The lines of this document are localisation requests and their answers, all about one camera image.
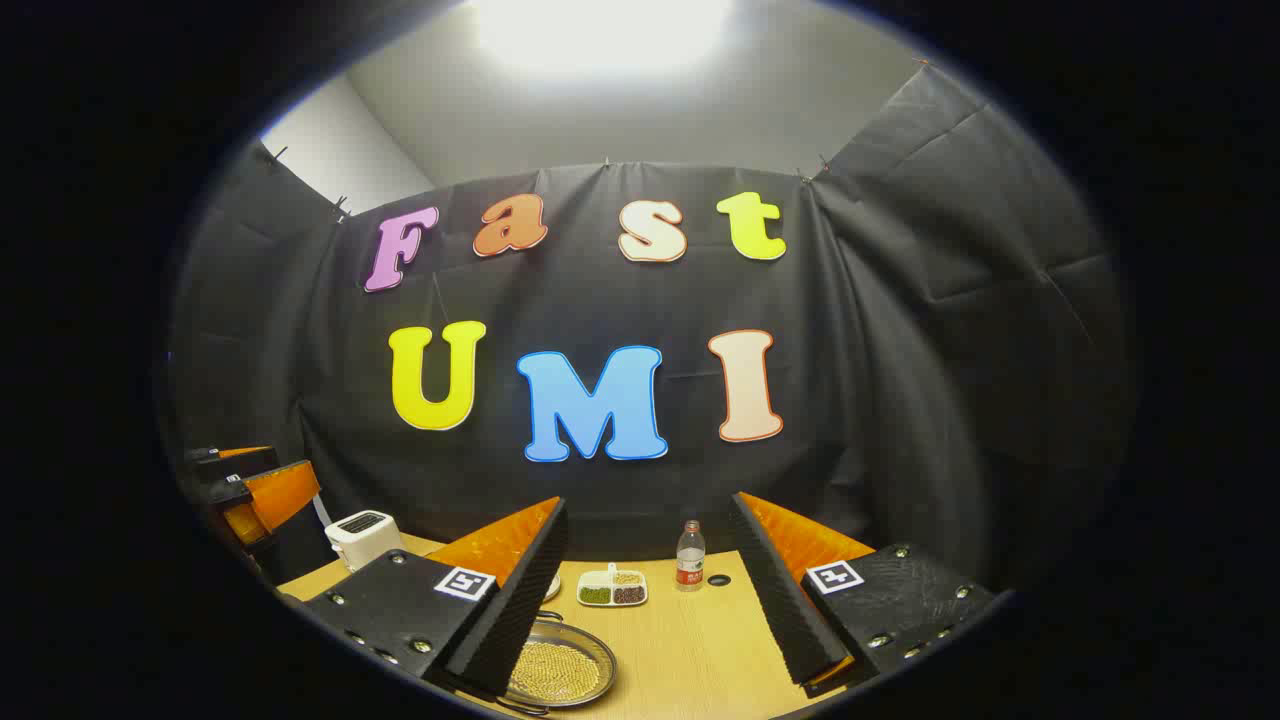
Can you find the clear plastic water bottle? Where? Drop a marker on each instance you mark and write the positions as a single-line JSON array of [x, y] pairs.
[[690, 560]]

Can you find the green mung bean pile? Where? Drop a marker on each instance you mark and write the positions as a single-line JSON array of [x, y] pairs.
[[595, 595]]

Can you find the white divided dish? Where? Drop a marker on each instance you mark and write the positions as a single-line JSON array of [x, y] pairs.
[[610, 582]]

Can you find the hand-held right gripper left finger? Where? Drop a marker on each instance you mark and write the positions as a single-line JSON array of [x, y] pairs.
[[520, 600]]

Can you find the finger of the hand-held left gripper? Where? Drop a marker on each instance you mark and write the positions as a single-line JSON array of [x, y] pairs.
[[240, 460], [280, 495]]

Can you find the white round plate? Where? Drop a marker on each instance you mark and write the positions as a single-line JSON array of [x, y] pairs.
[[553, 587]]

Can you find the stainless steel pot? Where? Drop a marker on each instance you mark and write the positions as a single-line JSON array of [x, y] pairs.
[[590, 650]]

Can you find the white toaster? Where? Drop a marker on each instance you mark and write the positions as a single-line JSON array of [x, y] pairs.
[[365, 538]]

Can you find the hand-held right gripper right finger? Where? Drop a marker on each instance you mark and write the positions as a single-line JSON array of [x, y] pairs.
[[780, 600]]

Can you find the large soybean pile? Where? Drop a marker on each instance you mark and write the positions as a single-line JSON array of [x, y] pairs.
[[555, 672]]

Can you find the large ceiling light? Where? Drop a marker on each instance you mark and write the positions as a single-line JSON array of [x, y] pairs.
[[600, 30]]

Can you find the dark red bean pile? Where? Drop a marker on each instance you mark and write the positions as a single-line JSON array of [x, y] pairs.
[[628, 594]]

